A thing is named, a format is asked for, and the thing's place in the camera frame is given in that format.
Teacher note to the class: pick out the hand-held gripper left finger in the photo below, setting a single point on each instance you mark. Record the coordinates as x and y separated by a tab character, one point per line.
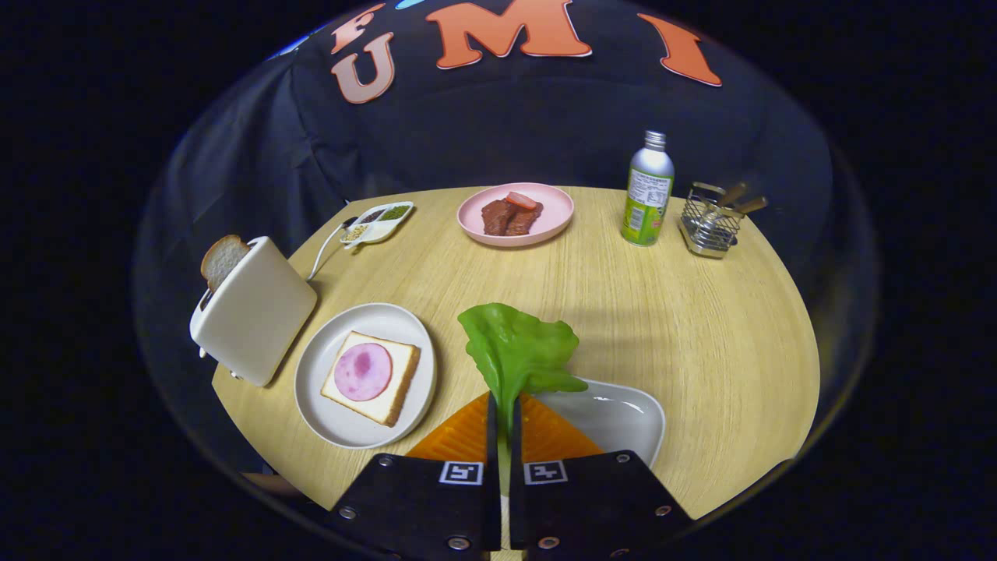
420	506

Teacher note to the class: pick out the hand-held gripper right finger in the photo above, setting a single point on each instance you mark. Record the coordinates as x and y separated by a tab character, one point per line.
592	506

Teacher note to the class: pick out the green lettuce leaf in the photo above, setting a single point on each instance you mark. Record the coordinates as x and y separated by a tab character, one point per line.
514	351

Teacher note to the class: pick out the brown crust bread slice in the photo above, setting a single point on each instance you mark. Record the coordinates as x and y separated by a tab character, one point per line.
222	261

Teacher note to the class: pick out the white irregular shaped dish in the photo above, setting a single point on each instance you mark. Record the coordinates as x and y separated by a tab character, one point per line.
615	421

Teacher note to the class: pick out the square toast slice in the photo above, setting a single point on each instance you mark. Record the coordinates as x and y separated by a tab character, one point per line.
397	389

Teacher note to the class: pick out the pink round ham slice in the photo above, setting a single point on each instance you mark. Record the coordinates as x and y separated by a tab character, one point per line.
363	372

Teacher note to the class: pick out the white round plate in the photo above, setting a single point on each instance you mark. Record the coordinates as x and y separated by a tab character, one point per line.
319	374

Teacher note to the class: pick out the cream white toaster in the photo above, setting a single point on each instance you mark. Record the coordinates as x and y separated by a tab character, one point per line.
257	319

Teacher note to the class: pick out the white divided dish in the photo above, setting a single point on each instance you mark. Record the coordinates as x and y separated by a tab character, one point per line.
387	228

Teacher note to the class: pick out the pale soy beans heap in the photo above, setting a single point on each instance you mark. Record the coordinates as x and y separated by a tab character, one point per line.
356	232

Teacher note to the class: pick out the dark red beans heap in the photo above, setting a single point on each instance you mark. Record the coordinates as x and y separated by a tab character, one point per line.
371	216

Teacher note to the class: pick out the green beans heap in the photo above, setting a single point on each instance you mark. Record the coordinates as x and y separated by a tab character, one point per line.
395	212

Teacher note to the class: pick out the pink plate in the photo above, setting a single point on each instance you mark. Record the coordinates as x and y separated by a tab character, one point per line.
557	210

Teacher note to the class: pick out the brown meat slices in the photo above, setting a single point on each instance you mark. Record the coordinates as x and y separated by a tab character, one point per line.
502	220

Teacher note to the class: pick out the red food slice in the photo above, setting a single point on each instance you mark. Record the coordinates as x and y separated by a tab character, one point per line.
520	201

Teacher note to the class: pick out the silver green drink bottle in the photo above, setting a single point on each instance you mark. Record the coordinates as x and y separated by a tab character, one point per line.
646	195

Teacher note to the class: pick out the black backdrop cloth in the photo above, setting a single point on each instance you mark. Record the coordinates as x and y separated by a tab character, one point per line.
498	132

